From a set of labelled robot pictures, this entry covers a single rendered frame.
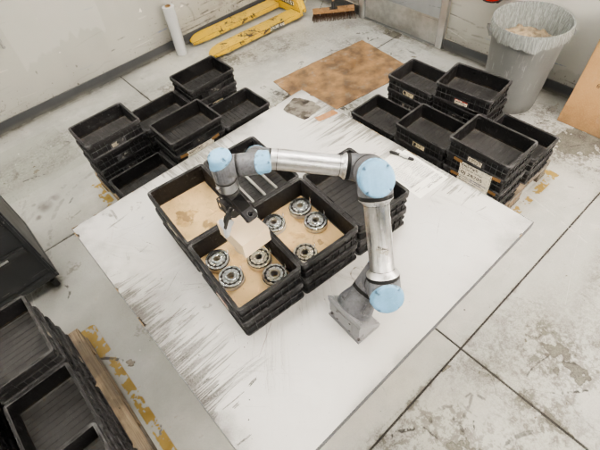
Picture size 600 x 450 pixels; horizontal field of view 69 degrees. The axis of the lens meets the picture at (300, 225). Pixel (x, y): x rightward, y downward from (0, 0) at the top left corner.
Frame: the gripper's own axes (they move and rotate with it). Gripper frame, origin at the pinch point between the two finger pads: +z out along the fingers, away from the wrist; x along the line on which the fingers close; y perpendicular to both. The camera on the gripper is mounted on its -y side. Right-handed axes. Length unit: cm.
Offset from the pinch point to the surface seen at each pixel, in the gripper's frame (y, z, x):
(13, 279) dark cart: 132, 82, 91
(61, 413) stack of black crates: 30, 72, 98
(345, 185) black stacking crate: 6, 27, -61
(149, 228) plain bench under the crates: 65, 40, 19
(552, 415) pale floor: -121, 110, -74
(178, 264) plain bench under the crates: 36, 40, 21
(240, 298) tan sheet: -7.2, 26.9, 13.2
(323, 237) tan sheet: -9.3, 26.9, -31.0
